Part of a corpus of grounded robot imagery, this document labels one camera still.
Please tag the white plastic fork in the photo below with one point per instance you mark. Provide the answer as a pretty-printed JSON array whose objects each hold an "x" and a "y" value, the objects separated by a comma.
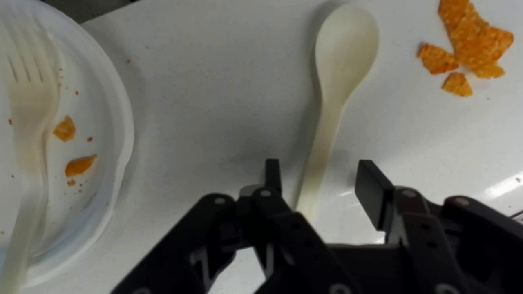
[{"x": 28, "y": 122}]

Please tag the white plastic spoon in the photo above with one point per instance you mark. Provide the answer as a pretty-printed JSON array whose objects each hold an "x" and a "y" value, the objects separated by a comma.
[{"x": 341, "y": 69}]

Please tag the white plastic plate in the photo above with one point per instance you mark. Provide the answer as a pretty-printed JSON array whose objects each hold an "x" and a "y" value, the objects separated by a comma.
[{"x": 102, "y": 143}]

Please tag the large orange tortilla chip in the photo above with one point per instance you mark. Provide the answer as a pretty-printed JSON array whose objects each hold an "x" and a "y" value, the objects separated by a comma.
[{"x": 474, "y": 38}]

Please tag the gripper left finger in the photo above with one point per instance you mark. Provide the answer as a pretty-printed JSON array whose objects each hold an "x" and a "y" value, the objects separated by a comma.
[{"x": 261, "y": 220}]

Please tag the orange chip crumb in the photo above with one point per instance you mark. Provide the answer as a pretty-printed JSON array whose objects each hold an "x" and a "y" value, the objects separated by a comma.
[
  {"x": 79, "y": 165},
  {"x": 65, "y": 129}
]

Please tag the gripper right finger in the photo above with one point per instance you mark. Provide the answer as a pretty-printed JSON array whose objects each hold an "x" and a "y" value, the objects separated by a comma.
[{"x": 421, "y": 228}]

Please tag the orange tortilla chip piece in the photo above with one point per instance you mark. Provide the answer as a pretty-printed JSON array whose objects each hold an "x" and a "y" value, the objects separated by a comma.
[
  {"x": 457, "y": 84},
  {"x": 437, "y": 59}
]

